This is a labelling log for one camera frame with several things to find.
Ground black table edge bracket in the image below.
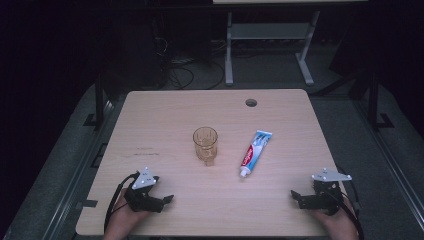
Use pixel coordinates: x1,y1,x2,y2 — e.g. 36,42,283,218
77,199,99,209

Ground clear amber glass cup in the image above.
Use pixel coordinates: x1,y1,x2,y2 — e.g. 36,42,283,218
192,126,219,167

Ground white metal desk frame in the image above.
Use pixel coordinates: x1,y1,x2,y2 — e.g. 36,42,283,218
224,10,322,87

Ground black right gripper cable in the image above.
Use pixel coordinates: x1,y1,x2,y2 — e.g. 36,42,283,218
333,165,366,240

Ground person's left hand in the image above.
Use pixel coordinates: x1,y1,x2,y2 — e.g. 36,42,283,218
103,188,152,240

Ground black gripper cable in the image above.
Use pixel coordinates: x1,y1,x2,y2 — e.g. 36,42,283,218
103,171,140,232
333,165,366,240

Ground aluminium floor rail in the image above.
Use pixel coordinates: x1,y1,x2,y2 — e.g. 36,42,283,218
352,99,424,232
41,99,118,240

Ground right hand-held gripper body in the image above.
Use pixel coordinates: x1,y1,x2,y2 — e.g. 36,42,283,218
299,167,353,216

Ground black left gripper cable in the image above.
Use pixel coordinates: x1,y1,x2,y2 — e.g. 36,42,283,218
103,171,140,232

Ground person's right hand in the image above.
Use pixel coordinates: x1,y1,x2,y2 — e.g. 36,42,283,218
309,199,360,240

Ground white blue toothpaste tube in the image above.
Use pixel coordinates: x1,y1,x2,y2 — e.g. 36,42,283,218
239,129,273,179

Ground black metal stand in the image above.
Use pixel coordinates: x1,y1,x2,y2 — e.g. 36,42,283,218
83,71,116,128
348,70,395,132

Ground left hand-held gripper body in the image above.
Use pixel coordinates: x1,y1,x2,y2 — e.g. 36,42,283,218
124,166,166,214

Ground black floor cables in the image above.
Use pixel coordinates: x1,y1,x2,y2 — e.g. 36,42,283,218
156,36,226,91

